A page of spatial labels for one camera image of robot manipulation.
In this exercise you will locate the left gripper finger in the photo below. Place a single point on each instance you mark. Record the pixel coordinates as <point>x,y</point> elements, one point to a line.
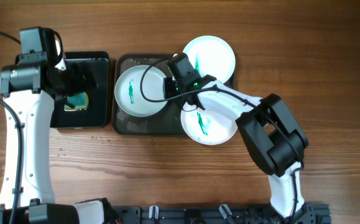
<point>76,79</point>
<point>61,65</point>

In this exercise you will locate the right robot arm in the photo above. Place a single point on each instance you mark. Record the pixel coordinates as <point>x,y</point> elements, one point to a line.
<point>273,138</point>

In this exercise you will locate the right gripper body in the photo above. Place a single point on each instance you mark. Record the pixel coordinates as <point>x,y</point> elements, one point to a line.
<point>171,88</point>

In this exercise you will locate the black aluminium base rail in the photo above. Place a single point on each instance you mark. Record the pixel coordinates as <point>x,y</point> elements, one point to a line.
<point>310,213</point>

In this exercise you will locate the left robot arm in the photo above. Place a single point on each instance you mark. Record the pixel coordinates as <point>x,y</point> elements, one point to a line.
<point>46,88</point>

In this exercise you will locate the dark grey serving tray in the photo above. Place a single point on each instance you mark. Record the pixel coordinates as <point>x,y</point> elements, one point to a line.
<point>165,122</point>

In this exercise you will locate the green yellow sponge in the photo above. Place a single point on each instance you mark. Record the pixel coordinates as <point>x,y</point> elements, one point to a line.
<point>77,102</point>

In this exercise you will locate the black rectangular water tub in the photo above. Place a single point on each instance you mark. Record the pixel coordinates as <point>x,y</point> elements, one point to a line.
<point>96,113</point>

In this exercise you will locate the white plate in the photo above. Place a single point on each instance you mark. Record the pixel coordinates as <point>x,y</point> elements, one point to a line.
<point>128,95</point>
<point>205,126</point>
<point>211,55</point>

